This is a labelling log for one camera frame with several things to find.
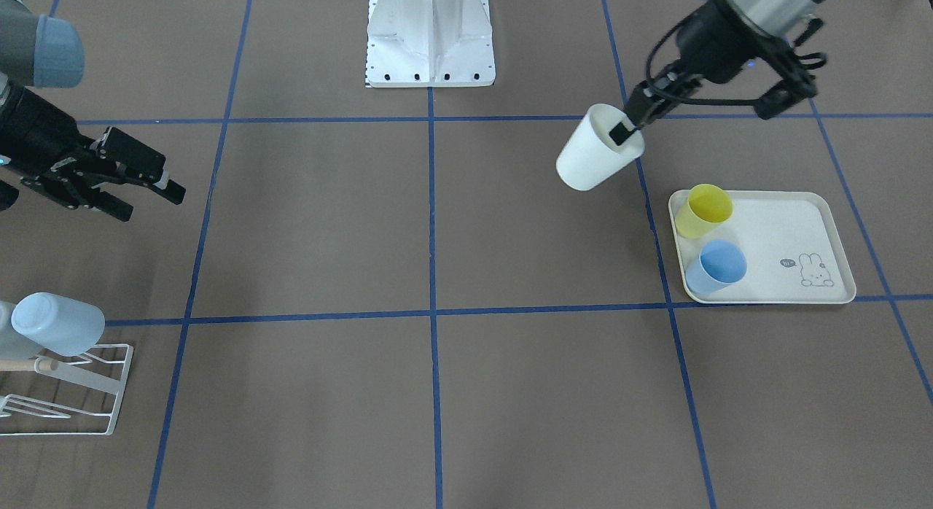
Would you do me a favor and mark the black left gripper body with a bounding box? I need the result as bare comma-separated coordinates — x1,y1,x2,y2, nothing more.
674,0,772,85

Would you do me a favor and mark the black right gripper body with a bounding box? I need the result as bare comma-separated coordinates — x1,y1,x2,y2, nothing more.
1,82,91,208

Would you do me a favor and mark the pale green plastic cup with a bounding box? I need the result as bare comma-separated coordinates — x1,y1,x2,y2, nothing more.
555,104,644,191

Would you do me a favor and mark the yellow plastic cup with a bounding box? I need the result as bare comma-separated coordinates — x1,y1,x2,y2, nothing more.
674,184,733,239

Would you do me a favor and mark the light blue plastic cup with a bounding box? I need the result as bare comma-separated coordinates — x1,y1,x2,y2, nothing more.
11,292,106,357

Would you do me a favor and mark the grey plastic cup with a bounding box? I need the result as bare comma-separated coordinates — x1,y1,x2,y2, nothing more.
0,302,44,360

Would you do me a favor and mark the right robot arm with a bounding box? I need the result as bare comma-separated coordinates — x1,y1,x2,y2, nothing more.
1,0,186,222

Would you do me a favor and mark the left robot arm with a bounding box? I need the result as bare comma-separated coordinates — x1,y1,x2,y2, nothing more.
609,0,827,146

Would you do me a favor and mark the cream plastic tray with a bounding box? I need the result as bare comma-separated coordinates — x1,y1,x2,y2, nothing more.
674,190,856,304

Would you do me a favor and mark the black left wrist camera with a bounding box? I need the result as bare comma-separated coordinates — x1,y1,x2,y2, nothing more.
754,17,828,121

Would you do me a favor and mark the white wire cup rack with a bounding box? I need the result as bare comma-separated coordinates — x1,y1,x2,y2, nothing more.
2,343,134,438

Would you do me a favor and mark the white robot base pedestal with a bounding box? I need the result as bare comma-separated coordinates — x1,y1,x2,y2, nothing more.
364,0,496,88

